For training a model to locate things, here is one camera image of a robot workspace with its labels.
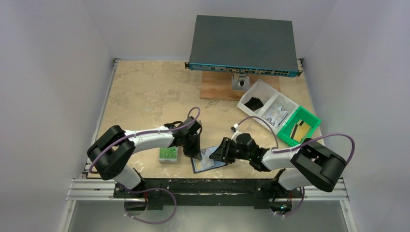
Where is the yellow gold card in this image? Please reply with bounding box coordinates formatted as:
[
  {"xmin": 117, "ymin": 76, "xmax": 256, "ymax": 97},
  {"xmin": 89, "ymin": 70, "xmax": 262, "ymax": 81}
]
[{"xmin": 192, "ymin": 159, "xmax": 207, "ymax": 173}]

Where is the blue card holder wallet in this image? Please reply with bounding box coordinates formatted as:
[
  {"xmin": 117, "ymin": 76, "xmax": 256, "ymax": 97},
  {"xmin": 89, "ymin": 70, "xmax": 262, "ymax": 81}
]
[{"xmin": 191, "ymin": 146, "xmax": 228, "ymax": 174}]

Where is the white patterned card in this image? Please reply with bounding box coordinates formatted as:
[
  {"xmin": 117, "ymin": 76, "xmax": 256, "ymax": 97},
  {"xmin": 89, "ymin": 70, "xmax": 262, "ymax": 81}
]
[{"xmin": 264, "ymin": 104, "xmax": 289, "ymax": 128}]

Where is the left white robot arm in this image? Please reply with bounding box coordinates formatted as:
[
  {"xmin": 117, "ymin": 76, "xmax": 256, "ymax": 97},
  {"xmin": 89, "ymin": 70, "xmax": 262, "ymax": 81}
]
[{"xmin": 86, "ymin": 116, "xmax": 202, "ymax": 190}]

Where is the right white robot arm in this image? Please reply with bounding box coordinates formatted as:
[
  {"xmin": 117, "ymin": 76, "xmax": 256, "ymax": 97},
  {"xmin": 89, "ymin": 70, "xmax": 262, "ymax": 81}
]
[{"xmin": 209, "ymin": 133, "xmax": 347, "ymax": 192}]

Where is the green card box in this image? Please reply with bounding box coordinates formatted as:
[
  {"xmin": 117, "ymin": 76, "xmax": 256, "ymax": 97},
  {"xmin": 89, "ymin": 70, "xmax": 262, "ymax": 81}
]
[{"xmin": 159, "ymin": 146, "xmax": 178, "ymax": 164}]

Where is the black card in bin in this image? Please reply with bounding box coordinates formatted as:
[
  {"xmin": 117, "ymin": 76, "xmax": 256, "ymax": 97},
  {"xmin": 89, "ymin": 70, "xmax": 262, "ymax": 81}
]
[{"xmin": 244, "ymin": 97, "xmax": 264, "ymax": 112}]

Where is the gold card black stripe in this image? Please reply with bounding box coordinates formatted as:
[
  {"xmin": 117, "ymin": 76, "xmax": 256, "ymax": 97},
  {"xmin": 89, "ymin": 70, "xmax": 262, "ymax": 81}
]
[{"xmin": 293, "ymin": 121, "xmax": 312, "ymax": 143}]

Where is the clear plastic bin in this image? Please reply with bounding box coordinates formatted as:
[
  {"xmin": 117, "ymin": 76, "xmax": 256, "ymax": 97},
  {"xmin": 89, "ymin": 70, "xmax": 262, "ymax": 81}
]
[
  {"xmin": 257, "ymin": 92, "xmax": 300, "ymax": 134},
  {"xmin": 236, "ymin": 79, "xmax": 279, "ymax": 116}
]

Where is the wooden board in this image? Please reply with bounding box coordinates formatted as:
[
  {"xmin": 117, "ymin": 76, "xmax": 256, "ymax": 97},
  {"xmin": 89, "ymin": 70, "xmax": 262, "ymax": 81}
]
[{"xmin": 200, "ymin": 71, "xmax": 280, "ymax": 101}]

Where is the grey metal stand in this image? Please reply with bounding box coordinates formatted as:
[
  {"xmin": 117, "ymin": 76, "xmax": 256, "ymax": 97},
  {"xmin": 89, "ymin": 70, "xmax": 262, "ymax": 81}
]
[{"xmin": 231, "ymin": 73, "xmax": 250, "ymax": 91}]

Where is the green plastic bin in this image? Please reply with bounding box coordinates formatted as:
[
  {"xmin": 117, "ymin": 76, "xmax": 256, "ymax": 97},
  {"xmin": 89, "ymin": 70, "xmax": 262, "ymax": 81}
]
[{"xmin": 278, "ymin": 106, "xmax": 322, "ymax": 146}]

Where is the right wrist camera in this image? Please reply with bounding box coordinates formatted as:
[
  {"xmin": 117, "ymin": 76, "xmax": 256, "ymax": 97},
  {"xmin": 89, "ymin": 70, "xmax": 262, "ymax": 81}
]
[{"xmin": 230, "ymin": 123, "xmax": 241, "ymax": 135}]

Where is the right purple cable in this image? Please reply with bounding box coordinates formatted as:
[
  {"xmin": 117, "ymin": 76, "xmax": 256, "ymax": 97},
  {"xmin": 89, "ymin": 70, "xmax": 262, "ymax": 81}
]
[{"xmin": 234, "ymin": 116, "xmax": 355, "ymax": 218}]

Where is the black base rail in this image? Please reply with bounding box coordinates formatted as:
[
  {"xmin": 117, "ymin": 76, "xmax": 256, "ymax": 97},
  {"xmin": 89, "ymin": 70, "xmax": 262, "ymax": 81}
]
[{"xmin": 113, "ymin": 178, "xmax": 302, "ymax": 210}]

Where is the blue network switch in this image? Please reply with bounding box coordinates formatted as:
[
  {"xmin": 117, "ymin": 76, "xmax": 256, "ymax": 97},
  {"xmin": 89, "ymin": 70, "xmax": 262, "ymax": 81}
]
[{"xmin": 185, "ymin": 15, "xmax": 302, "ymax": 77}]

